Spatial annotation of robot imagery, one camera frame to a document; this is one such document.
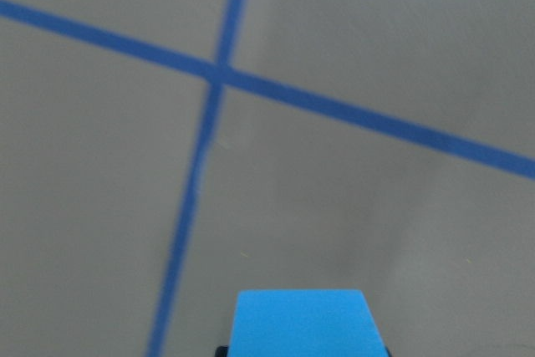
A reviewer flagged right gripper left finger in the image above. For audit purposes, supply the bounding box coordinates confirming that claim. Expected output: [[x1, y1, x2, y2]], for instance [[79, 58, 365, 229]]
[[214, 345, 229, 357]]

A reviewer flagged blue cube block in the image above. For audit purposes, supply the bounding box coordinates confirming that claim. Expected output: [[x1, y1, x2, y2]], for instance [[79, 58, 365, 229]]
[[228, 289, 387, 356]]

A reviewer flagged brown paper table cover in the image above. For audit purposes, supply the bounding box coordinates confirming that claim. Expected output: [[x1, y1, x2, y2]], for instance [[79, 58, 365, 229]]
[[1, 0, 534, 356]]

